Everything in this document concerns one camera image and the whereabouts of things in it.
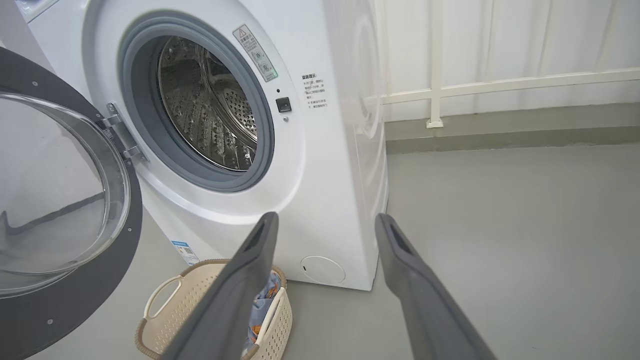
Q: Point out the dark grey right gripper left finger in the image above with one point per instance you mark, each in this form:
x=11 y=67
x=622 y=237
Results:
x=225 y=305

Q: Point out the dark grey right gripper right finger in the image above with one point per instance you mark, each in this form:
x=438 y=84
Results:
x=430 y=310

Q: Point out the blue printed garment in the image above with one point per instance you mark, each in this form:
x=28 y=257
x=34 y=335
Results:
x=262 y=300

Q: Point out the dark round glass washer door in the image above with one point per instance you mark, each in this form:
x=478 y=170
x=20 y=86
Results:
x=75 y=310

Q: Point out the white front-load washing machine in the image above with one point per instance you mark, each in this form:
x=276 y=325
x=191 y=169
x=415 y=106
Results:
x=320 y=190

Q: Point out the stainless steel washing machine drum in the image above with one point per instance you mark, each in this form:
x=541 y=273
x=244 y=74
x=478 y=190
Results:
x=200 y=100

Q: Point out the black door latch socket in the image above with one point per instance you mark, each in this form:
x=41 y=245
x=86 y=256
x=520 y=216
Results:
x=283 y=104

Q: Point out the metal door hinge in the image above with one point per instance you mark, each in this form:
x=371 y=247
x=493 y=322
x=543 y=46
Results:
x=117 y=125

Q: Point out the cream perforated laundry basket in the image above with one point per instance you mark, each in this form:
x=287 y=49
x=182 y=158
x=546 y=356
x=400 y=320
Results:
x=185 y=300

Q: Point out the blue energy label sticker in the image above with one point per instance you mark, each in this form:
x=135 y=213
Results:
x=186 y=252

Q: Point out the round white filter cover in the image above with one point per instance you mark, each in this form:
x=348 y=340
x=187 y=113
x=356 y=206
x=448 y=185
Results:
x=322 y=270

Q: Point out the black printed text label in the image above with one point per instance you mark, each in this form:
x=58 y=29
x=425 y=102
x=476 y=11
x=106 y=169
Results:
x=315 y=92

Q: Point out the white metal railing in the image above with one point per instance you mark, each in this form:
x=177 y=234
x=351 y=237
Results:
x=500 y=84

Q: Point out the grey warning sticker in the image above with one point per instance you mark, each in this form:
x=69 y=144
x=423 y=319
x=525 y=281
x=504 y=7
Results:
x=255 y=52

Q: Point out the white detergent drawer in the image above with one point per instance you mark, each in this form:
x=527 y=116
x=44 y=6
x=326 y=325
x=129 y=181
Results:
x=37 y=7

